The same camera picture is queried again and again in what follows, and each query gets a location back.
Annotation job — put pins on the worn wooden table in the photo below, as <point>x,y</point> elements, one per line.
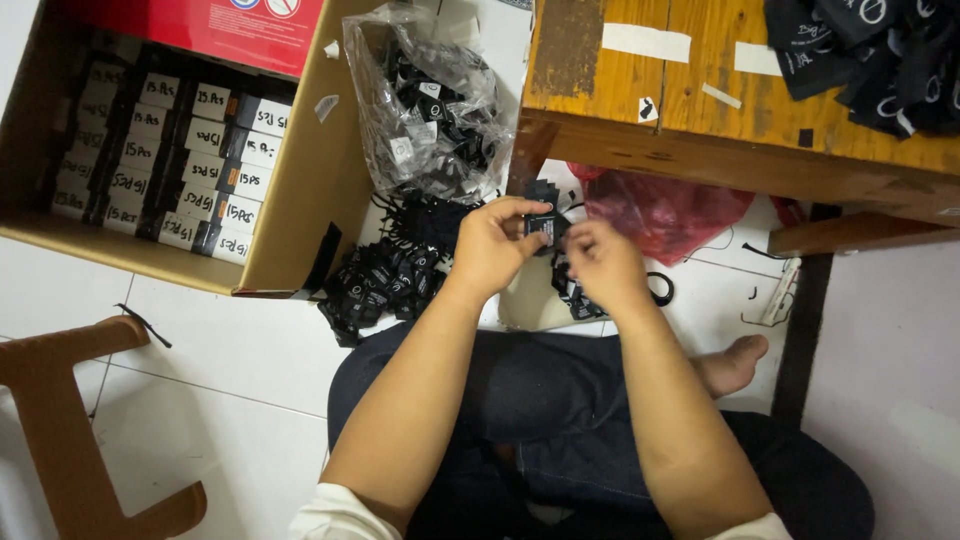
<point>750,135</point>

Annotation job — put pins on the small bunch of black tags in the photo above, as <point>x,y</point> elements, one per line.
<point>576,298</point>

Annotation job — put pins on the brown wooden stool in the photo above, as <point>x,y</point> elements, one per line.
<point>67,435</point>

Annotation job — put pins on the small white paper scrap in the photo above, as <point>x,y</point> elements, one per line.
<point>331,49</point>
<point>326,107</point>

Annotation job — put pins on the person's right hand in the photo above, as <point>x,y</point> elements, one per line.
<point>611,270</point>

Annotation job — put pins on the red cardboard sheet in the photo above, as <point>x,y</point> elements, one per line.
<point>195,26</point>

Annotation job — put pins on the pile of black hang tags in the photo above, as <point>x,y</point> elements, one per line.
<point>390,277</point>
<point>877,60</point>

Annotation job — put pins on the person's bare foot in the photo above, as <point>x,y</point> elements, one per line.
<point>731,364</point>

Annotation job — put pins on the person's right fingers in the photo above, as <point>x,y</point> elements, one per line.
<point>581,236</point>

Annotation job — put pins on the beige plastic bag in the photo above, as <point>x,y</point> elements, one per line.
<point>525,300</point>

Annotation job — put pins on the white narrow packet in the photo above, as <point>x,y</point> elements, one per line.
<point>781,292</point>

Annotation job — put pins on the large cardboard carton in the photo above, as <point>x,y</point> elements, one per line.
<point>322,172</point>

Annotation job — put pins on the person's left hand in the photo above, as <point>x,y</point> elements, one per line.
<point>487,247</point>

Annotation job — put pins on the rows of black labelled boxes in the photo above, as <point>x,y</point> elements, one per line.
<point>187,157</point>

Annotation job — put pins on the small white black sticker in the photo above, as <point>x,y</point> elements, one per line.
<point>647,110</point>

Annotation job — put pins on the single black hang tag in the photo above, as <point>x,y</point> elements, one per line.
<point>547,225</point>

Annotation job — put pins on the person's dark jeans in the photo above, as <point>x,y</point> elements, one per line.
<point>555,420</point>

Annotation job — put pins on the red plastic bag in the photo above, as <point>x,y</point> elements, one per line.
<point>667,214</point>

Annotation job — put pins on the short white tape strip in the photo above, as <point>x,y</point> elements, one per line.
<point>757,58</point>

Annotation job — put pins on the clear plastic bag of tags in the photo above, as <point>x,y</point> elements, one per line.
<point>427,112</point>

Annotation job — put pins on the thin white tape strip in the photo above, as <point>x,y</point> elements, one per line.
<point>721,95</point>

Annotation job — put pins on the long white tape strip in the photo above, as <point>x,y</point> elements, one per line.
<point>645,43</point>

